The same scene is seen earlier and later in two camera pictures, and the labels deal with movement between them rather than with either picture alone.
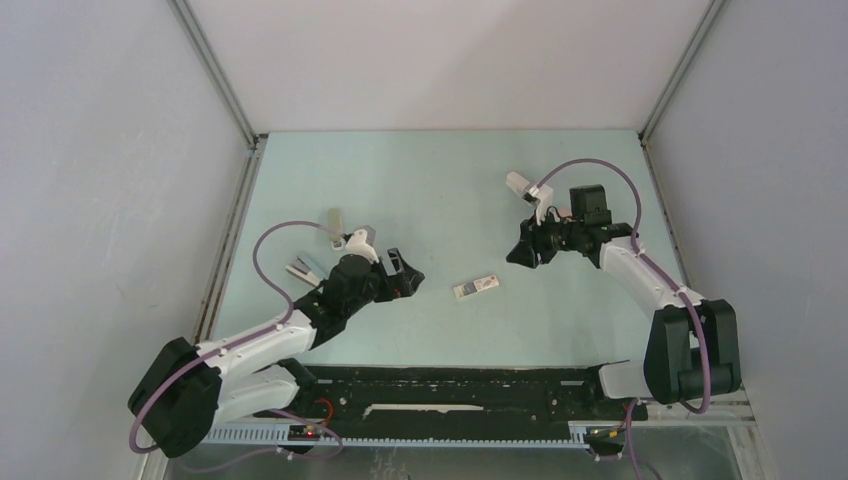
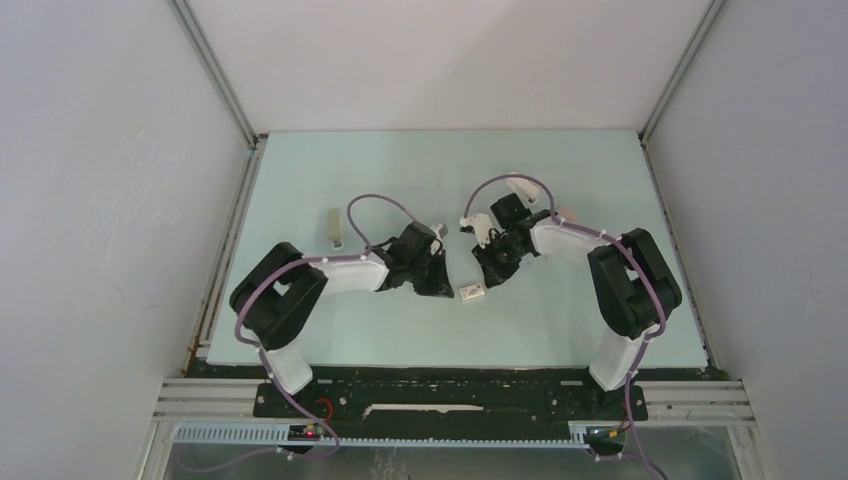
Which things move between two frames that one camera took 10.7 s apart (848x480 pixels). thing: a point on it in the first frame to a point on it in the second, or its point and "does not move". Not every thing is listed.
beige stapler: (335, 223) does not move
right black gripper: (532, 237) to (495, 273)
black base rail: (454, 395) does not move
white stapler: (517, 182) does not move
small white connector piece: (541, 197) to (482, 225)
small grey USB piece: (362, 242) to (436, 244)
